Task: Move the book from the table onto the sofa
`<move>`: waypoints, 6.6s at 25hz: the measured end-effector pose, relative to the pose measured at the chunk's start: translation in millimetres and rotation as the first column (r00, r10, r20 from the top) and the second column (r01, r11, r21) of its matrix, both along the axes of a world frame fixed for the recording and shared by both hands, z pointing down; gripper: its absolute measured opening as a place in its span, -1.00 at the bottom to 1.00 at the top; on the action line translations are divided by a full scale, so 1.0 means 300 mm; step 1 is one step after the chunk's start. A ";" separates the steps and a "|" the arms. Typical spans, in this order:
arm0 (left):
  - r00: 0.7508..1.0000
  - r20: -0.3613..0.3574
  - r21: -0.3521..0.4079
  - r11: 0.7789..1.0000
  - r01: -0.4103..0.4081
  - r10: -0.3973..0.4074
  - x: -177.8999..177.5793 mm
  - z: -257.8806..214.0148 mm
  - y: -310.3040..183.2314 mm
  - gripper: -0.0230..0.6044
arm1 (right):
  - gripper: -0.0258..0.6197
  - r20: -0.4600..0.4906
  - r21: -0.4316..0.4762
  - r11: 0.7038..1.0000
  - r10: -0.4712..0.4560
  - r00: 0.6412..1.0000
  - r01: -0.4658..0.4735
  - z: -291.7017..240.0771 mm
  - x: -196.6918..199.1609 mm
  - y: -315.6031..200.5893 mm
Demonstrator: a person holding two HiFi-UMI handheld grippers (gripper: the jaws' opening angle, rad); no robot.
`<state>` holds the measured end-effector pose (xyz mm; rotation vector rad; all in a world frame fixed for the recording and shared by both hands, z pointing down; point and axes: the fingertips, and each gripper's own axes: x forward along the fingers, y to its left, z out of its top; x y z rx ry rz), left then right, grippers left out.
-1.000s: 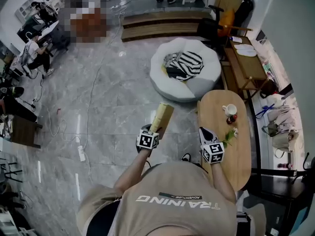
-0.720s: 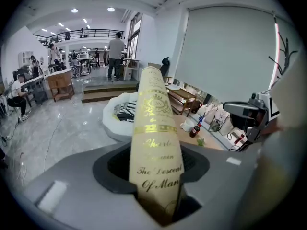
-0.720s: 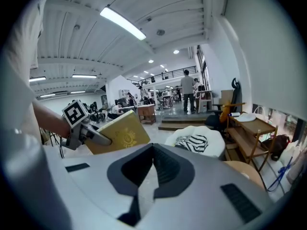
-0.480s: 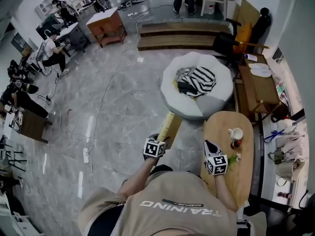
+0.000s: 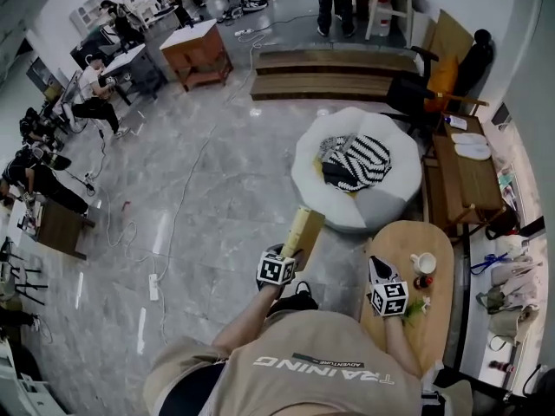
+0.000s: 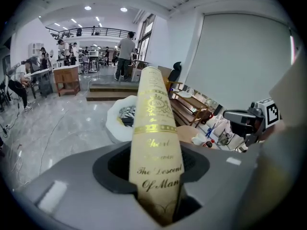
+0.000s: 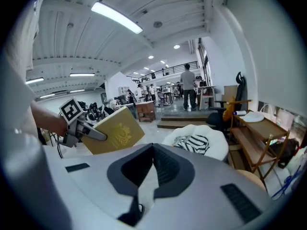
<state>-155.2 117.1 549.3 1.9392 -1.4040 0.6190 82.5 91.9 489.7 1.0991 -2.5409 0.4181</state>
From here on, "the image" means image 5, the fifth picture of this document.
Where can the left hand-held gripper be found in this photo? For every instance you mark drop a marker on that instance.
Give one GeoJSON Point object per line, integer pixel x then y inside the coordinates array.
{"type": "Point", "coordinates": [273, 269]}

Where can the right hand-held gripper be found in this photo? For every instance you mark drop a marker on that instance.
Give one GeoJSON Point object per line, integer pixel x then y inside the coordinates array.
{"type": "Point", "coordinates": [390, 299]}

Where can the tan gold book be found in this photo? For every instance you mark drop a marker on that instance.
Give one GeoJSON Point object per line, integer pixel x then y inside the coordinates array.
{"type": "Point", "coordinates": [308, 232]}

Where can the white beanbag chair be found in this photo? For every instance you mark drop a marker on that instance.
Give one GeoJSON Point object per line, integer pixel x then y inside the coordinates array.
{"type": "Point", "coordinates": [373, 121]}

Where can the person's right forearm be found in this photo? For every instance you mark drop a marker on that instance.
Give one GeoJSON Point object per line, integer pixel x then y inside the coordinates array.
{"type": "Point", "coordinates": [401, 345]}

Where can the person's left forearm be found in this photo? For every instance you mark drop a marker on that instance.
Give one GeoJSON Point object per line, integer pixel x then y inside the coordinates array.
{"type": "Point", "coordinates": [247, 323]}

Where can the wooden coffee table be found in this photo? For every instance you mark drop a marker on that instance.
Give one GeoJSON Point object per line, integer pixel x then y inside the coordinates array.
{"type": "Point", "coordinates": [416, 241]}

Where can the black trousers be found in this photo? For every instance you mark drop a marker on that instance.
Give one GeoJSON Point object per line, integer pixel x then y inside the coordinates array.
{"type": "Point", "coordinates": [295, 303]}

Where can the dark bottle red cap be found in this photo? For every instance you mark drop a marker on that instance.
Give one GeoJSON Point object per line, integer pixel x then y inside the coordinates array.
{"type": "Point", "coordinates": [422, 282]}

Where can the white mug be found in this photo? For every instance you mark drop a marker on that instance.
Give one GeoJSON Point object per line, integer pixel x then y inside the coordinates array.
{"type": "Point", "coordinates": [426, 262]}

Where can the green flower sprig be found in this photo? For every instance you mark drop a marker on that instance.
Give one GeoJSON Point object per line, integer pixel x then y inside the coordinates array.
{"type": "Point", "coordinates": [414, 310]}

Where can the tan t-shirt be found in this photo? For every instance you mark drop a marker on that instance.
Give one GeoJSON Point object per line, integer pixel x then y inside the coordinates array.
{"type": "Point", "coordinates": [295, 371]}

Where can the black white striped cushion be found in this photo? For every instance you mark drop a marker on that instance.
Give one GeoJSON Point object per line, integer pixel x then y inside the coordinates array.
{"type": "Point", "coordinates": [364, 163]}

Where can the white power strip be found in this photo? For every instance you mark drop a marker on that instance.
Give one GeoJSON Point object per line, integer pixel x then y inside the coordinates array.
{"type": "Point", "coordinates": [153, 287]}

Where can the grey patterned cushion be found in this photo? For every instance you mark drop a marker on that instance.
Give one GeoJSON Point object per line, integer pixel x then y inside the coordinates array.
{"type": "Point", "coordinates": [334, 143]}

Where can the white slipper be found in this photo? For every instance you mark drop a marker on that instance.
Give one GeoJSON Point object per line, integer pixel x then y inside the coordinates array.
{"type": "Point", "coordinates": [468, 139]}
{"type": "Point", "coordinates": [474, 152]}

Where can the black office chair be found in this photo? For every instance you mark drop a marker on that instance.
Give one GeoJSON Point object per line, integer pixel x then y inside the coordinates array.
{"type": "Point", "coordinates": [412, 89]}

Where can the orange cushion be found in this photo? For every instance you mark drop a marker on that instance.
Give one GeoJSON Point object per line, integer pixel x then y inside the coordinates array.
{"type": "Point", "coordinates": [444, 80]}

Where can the wooden steps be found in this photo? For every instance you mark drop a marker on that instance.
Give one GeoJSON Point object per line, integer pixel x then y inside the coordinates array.
{"type": "Point", "coordinates": [325, 72]}

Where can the dark wooden table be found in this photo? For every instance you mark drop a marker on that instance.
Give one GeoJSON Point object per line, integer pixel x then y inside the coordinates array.
{"type": "Point", "coordinates": [60, 228]}

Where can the wooden cabinet white top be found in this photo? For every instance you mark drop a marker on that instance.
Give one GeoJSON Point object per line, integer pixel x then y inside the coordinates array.
{"type": "Point", "coordinates": [195, 54]}

